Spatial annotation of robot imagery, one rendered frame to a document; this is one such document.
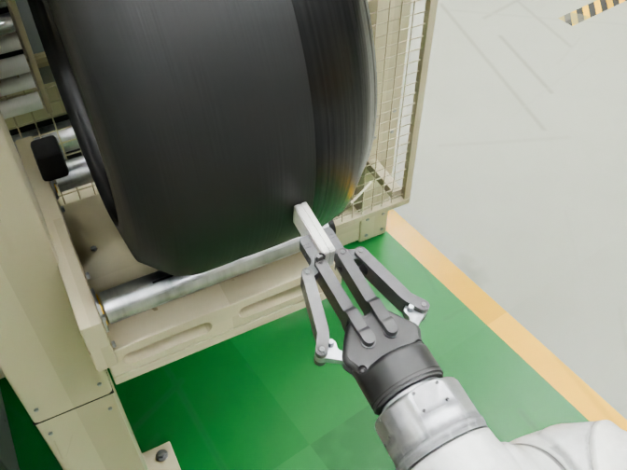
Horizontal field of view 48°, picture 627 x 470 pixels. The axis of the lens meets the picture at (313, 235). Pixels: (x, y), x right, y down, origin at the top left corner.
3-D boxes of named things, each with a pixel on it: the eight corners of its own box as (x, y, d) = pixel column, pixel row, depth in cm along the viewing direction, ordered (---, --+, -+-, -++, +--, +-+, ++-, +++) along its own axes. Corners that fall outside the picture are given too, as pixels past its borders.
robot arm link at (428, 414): (411, 459, 57) (374, 396, 60) (394, 490, 65) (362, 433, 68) (500, 413, 60) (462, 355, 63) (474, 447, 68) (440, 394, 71)
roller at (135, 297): (98, 319, 90) (87, 290, 91) (104, 332, 94) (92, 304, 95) (339, 228, 100) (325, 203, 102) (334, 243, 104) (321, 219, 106)
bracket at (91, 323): (98, 373, 92) (79, 330, 85) (33, 186, 116) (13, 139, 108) (122, 363, 93) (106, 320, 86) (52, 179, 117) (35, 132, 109)
